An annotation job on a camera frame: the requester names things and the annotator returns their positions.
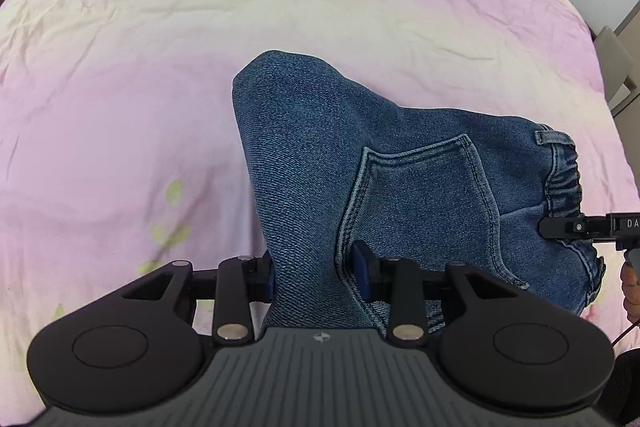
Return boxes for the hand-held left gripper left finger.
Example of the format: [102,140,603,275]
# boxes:
[120,252,275,345]

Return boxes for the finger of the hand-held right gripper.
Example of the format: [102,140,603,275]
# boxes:
[539,215,610,242]

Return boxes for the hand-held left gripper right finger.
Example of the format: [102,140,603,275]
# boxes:
[351,241,531,340]

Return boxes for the blue denim pants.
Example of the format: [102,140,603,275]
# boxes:
[231,50,607,344]

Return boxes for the person's right hand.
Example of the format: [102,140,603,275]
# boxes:
[619,261,640,310]

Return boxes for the grey upholstered chair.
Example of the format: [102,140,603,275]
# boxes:
[594,26,640,114]

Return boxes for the pink floral blanket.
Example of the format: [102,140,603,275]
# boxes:
[0,0,632,427]

